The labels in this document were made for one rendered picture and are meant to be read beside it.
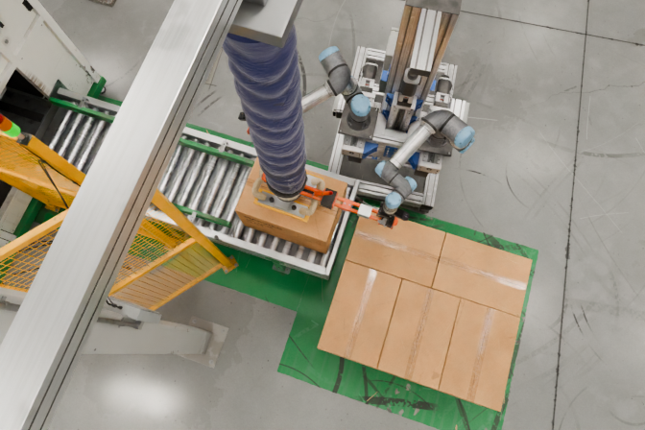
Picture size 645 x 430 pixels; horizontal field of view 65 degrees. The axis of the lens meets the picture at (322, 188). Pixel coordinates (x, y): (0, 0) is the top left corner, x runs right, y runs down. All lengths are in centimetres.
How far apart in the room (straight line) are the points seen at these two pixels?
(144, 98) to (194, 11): 22
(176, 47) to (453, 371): 284
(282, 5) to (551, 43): 401
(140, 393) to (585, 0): 504
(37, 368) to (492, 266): 304
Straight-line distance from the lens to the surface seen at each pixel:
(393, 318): 346
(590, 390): 442
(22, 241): 222
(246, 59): 159
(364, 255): 350
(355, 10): 499
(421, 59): 233
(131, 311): 235
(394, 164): 262
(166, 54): 114
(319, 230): 311
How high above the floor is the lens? 397
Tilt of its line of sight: 72 degrees down
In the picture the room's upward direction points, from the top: 1 degrees counter-clockwise
